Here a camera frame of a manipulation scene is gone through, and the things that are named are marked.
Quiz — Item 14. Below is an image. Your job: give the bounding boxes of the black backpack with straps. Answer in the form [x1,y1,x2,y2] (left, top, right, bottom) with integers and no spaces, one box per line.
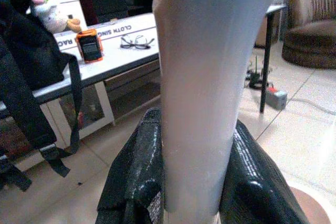
[0,0,82,192]

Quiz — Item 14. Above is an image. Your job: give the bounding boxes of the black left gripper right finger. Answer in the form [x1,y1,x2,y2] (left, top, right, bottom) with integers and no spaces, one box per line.
[219,119,310,224]

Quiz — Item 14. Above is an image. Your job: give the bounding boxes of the grey power adapter box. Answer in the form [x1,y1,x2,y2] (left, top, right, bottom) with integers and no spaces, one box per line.
[266,87,288,110]

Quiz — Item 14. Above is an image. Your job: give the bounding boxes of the grey floor cable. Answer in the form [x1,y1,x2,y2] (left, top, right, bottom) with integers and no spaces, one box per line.
[286,98,336,116]

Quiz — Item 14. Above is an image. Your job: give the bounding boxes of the black-framed glasses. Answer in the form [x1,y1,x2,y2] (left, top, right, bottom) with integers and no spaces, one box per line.
[120,34,155,50]

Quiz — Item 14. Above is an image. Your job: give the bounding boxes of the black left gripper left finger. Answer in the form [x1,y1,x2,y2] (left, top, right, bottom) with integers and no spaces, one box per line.
[95,107,166,224]

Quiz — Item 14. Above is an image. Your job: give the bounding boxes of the white box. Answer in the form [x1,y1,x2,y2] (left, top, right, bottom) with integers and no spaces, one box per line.
[58,0,89,34]

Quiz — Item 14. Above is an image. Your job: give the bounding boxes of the black metal table leg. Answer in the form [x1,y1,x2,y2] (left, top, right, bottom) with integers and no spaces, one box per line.
[259,4,288,114]

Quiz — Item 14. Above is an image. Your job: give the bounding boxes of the white broom handle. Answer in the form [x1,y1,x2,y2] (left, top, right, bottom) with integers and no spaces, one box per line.
[152,0,289,215]

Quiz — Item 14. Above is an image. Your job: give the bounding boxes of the white low table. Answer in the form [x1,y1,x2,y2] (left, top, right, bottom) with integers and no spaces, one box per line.
[0,12,161,172]

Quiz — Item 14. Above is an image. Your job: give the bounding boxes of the plush toy with pink donut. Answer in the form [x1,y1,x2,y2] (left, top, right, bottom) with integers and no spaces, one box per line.
[29,0,82,35]

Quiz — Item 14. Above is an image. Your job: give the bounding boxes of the black cable bundle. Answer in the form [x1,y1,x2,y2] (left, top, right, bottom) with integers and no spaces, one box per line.
[244,55,274,90]

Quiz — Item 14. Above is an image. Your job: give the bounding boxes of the orange and black device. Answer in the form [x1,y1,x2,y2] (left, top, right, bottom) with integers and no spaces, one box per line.
[76,28,103,63]

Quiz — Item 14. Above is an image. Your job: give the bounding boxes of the brown striped armchair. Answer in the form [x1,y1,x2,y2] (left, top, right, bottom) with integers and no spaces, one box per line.
[281,0,336,69]

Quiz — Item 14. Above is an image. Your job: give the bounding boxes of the brown round object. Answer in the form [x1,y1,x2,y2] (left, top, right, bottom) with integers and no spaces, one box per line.
[289,186,331,224]

